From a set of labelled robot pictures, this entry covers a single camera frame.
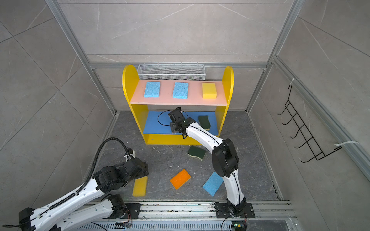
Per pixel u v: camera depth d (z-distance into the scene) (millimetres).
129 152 700
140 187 806
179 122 684
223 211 725
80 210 536
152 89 731
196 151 937
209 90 725
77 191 448
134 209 736
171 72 979
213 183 817
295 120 726
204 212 747
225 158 521
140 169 569
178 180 828
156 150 979
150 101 695
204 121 934
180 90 731
